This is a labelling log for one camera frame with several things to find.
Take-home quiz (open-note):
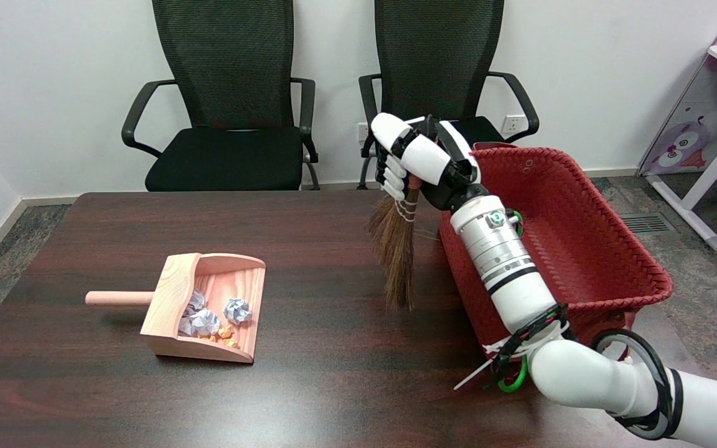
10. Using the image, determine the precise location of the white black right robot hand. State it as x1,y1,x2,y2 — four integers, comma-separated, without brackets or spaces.
370,112,484,212

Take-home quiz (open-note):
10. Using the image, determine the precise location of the brown straw hand broom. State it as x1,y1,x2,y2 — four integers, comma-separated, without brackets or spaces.
368,175,423,312

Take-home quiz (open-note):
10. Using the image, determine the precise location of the red woven basket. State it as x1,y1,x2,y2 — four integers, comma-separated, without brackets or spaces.
438,142,675,365

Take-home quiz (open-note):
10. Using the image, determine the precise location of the black mesh office chair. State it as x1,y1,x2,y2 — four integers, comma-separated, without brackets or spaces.
357,0,540,190
121,0,321,192

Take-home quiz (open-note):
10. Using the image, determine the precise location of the floor vent grille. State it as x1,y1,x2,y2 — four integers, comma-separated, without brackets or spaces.
620,213,677,234

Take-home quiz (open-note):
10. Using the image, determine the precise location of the owl print side panel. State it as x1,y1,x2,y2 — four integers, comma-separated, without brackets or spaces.
637,0,717,177

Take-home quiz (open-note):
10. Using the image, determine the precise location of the wooden dustpan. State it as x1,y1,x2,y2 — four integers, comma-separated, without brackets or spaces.
85,252,267,364

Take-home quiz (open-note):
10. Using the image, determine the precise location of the white desk frame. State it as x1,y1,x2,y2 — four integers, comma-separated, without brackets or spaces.
647,45,717,253

